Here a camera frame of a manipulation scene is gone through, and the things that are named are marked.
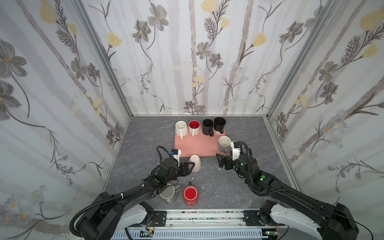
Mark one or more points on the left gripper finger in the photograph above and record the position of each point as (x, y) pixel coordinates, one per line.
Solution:
(189, 165)
(185, 172)

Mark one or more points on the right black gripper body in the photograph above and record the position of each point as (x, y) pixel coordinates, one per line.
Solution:
(228, 162)

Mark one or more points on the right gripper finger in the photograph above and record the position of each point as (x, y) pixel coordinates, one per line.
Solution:
(221, 160)
(230, 157)

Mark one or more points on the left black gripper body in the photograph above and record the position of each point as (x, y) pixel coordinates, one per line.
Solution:
(178, 171)

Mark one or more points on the pink upside-down mug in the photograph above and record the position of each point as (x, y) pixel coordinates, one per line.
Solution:
(197, 161)

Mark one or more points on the small grey upside-down mug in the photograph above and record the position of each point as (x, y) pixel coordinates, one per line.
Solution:
(224, 144)

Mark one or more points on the red upside-down mug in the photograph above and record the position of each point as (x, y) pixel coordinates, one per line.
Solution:
(190, 195)

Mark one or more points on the black mug white rim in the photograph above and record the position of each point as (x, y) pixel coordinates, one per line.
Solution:
(208, 127)

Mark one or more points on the grey mug white base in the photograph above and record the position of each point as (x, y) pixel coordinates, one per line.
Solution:
(219, 124)

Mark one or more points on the cream ribbed mug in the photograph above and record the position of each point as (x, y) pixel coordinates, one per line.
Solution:
(181, 129)

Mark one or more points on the white mug red inside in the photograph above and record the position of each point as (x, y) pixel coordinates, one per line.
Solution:
(194, 128)

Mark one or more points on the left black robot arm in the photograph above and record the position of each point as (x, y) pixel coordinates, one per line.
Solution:
(99, 220)

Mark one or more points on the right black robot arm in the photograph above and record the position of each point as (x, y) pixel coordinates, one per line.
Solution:
(296, 210)

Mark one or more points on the large grey upside-down mug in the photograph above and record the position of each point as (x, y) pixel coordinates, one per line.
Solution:
(170, 194)

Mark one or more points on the pink rectangular tray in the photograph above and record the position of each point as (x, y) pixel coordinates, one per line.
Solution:
(200, 145)

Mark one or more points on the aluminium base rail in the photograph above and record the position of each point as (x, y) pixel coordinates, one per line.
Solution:
(199, 219)

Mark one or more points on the white slotted cable duct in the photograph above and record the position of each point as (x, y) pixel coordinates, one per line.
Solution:
(198, 234)

